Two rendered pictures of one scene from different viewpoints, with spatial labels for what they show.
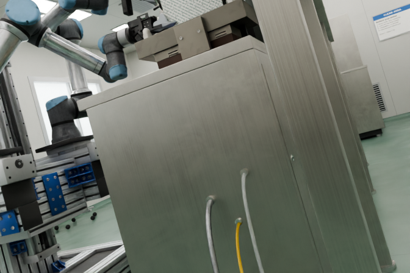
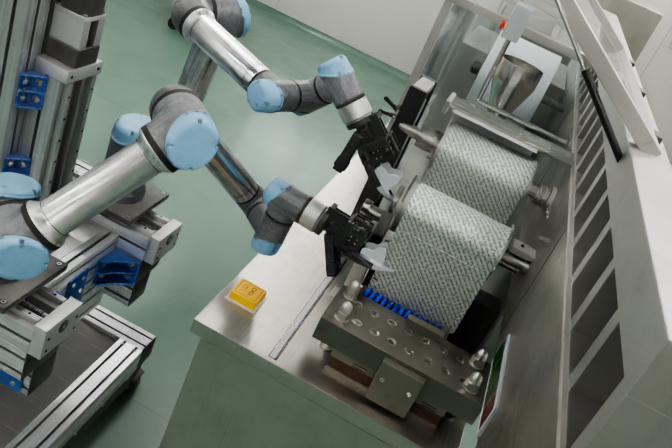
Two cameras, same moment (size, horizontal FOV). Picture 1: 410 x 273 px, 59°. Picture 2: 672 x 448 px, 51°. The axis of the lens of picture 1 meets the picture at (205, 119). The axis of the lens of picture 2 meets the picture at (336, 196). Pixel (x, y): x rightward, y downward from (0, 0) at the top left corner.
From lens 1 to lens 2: 1.40 m
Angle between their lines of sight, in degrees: 31
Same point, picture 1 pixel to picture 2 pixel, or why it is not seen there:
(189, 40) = (389, 390)
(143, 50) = (326, 335)
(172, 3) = (408, 248)
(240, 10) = (472, 415)
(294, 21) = not seen: outside the picture
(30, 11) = (203, 152)
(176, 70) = (347, 415)
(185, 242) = not seen: outside the picture
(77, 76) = not seen: hidden behind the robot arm
